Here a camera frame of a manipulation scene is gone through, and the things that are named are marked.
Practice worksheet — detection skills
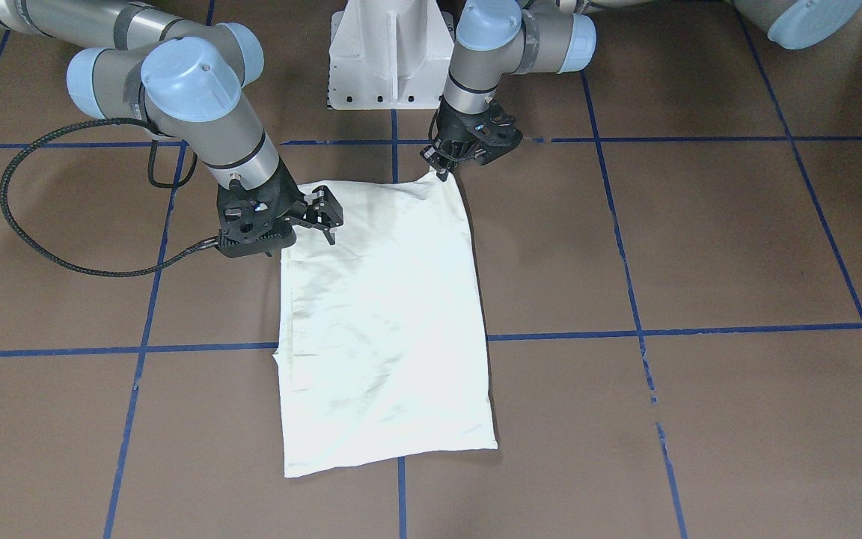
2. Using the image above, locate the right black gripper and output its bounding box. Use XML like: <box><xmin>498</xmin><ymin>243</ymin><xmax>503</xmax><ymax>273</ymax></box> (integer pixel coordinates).
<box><xmin>216</xmin><ymin>161</ymin><xmax>344</xmax><ymax>258</ymax></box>

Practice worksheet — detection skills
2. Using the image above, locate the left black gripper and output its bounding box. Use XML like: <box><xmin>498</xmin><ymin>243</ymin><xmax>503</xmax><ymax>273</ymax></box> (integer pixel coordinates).
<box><xmin>420</xmin><ymin>101</ymin><xmax>523</xmax><ymax>182</ymax></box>

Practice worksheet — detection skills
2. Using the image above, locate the white long-sleeve cat shirt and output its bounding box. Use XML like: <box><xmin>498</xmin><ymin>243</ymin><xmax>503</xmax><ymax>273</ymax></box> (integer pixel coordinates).
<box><xmin>274</xmin><ymin>172</ymin><xmax>498</xmax><ymax>478</ymax></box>

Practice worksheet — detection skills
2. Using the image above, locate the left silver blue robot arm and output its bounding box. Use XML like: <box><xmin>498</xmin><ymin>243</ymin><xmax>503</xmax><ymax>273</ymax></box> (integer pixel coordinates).
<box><xmin>421</xmin><ymin>1</ymin><xmax>647</xmax><ymax>181</ymax></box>

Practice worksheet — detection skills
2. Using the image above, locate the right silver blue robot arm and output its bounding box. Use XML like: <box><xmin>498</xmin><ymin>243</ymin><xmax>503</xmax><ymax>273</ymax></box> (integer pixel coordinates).
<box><xmin>0</xmin><ymin>1</ymin><xmax>344</xmax><ymax>258</ymax></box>

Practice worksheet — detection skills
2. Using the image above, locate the white pedestal column base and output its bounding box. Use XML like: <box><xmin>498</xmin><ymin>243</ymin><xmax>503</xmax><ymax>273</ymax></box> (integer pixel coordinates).
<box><xmin>328</xmin><ymin>1</ymin><xmax>455</xmax><ymax>112</ymax></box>

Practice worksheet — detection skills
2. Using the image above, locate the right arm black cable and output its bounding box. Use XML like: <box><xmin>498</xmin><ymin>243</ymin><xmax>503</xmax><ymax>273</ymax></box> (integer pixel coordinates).
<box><xmin>0</xmin><ymin>118</ymin><xmax>222</xmax><ymax>276</ymax></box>

